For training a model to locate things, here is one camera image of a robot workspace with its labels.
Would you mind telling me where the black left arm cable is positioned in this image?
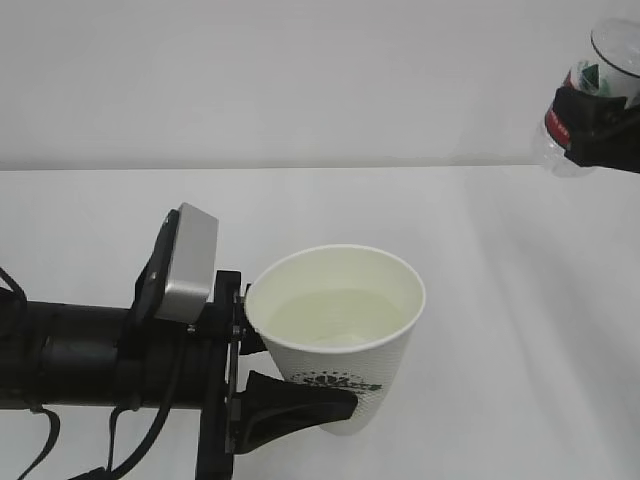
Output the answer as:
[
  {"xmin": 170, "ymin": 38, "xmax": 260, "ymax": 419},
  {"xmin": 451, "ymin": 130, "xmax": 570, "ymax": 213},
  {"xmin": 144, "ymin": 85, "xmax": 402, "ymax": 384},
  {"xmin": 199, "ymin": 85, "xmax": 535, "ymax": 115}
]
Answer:
[{"xmin": 0, "ymin": 267, "xmax": 186, "ymax": 480}]

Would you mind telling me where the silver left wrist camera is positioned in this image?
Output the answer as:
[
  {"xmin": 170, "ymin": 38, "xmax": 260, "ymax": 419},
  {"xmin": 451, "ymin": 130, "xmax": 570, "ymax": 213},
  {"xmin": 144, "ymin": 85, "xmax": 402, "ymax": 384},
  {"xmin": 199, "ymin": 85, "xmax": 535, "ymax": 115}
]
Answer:
[{"xmin": 154, "ymin": 202, "xmax": 219, "ymax": 325}]

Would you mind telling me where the white paper coffee cup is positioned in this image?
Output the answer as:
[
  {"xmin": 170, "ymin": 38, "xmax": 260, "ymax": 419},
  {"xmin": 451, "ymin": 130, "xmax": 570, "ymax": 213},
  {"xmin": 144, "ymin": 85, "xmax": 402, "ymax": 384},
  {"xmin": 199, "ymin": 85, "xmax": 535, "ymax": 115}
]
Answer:
[{"xmin": 244, "ymin": 244, "xmax": 426, "ymax": 436}]

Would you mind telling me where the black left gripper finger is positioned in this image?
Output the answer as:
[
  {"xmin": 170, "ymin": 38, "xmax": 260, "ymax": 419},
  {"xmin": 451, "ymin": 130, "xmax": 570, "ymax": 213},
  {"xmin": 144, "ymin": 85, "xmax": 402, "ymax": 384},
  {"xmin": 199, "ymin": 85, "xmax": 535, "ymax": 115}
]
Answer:
[
  {"xmin": 240, "ymin": 283, "xmax": 267, "ymax": 354},
  {"xmin": 234, "ymin": 371, "xmax": 358, "ymax": 455}
]

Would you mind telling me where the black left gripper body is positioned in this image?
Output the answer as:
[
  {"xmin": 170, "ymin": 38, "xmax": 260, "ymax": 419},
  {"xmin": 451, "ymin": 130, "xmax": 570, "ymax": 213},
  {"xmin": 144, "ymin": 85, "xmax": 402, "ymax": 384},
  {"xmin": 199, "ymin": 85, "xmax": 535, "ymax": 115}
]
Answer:
[{"xmin": 119, "ymin": 208, "xmax": 242, "ymax": 479}]

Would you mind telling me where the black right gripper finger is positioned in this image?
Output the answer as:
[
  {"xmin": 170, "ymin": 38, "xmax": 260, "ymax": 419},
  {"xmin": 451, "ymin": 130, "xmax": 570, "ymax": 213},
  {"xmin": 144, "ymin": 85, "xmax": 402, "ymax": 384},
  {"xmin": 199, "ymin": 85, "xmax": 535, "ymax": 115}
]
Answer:
[{"xmin": 553, "ymin": 87, "xmax": 630, "ymax": 143}]

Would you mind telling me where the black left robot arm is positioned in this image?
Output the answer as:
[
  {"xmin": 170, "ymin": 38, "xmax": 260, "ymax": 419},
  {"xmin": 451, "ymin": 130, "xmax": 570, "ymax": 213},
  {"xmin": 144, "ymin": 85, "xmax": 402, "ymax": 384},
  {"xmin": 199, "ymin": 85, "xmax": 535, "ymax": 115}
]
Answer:
[{"xmin": 1, "ymin": 204, "xmax": 358, "ymax": 479}]

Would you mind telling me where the clear Nongfu Spring water bottle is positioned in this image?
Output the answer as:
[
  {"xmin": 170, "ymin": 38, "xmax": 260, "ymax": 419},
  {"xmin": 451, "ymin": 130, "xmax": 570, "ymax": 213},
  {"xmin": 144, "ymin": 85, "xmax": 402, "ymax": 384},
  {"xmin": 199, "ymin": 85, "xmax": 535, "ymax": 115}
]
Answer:
[{"xmin": 532, "ymin": 18, "xmax": 639, "ymax": 177}]

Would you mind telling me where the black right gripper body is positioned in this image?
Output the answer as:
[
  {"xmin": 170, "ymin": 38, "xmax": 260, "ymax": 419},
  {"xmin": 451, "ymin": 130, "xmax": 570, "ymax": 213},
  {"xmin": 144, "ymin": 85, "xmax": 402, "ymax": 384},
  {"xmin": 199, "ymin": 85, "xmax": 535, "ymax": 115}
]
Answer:
[{"xmin": 569, "ymin": 106, "xmax": 639, "ymax": 174}]

